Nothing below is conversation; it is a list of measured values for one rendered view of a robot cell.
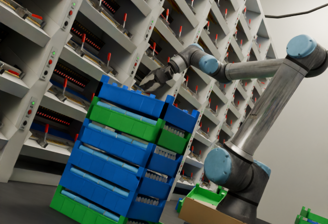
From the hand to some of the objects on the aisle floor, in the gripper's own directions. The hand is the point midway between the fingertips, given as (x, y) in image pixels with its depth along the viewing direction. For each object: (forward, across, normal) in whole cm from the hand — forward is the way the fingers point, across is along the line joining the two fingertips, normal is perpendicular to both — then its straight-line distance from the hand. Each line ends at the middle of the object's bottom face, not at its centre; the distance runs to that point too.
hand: (144, 88), depth 267 cm
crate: (+60, -17, +79) cm, 101 cm away
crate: (-6, -94, -57) cm, 110 cm away
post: (+83, +17, +50) cm, 99 cm away
